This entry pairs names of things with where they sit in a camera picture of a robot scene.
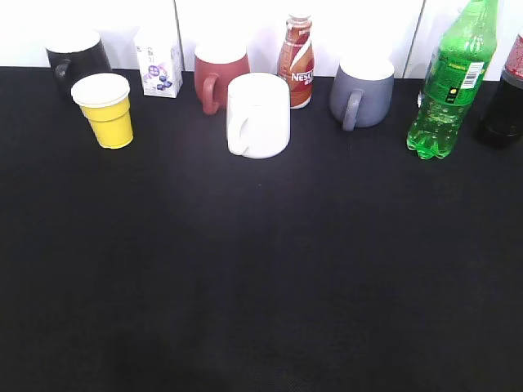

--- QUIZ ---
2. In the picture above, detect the yellow paper cup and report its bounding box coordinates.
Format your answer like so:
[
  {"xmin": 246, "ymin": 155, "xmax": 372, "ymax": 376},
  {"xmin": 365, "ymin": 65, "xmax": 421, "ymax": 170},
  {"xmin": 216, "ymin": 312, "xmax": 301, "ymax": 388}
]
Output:
[{"xmin": 70, "ymin": 73, "xmax": 133, "ymax": 149}]

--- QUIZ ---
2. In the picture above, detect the white mug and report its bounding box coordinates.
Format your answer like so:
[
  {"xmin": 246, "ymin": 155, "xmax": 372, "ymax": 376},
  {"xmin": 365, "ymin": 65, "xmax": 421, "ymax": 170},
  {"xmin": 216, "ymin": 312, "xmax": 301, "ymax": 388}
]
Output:
[{"xmin": 226, "ymin": 73, "xmax": 290, "ymax": 159}]

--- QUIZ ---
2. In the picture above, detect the brown Nescafe bottle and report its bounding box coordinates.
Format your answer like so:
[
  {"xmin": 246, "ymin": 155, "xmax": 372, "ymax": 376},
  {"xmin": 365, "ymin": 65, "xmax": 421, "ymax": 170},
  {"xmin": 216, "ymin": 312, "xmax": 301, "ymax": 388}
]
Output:
[{"xmin": 277, "ymin": 13, "xmax": 315, "ymax": 109}]

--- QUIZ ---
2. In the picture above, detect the red mug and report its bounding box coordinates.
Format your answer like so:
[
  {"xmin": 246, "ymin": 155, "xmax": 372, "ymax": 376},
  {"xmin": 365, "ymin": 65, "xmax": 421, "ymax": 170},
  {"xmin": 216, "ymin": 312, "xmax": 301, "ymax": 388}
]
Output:
[{"xmin": 194, "ymin": 38, "xmax": 250, "ymax": 115}]

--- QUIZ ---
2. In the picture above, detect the grey mug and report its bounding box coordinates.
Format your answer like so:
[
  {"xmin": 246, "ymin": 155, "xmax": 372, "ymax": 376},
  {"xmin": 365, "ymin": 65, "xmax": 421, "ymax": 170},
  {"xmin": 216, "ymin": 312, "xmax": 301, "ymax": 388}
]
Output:
[{"xmin": 329, "ymin": 56, "xmax": 395, "ymax": 131}]

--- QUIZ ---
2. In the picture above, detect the white yogurt carton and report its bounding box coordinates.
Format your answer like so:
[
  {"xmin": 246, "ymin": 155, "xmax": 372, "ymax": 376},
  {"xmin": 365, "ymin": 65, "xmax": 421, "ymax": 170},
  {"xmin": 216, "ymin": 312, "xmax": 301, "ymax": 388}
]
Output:
[{"xmin": 134, "ymin": 26, "xmax": 183, "ymax": 98}]

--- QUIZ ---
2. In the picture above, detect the black mug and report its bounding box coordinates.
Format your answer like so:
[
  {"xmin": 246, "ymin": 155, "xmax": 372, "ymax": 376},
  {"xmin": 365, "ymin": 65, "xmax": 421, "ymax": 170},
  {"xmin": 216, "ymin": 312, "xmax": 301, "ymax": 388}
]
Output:
[{"xmin": 45, "ymin": 28, "xmax": 112, "ymax": 101}]

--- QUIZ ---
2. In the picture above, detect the green soda bottle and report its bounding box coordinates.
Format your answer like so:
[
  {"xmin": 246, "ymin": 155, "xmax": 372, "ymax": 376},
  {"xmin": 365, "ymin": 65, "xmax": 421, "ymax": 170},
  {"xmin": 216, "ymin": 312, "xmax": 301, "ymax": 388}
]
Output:
[{"xmin": 406, "ymin": 0, "xmax": 498, "ymax": 160}]

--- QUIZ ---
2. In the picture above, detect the dark cola bottle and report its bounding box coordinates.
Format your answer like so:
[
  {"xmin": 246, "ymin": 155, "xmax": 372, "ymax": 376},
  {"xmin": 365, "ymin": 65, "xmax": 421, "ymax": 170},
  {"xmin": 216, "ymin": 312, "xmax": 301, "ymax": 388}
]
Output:
[{"xmin": 475, "ymin": 29, "xmax": 523, "ymax": 148}]

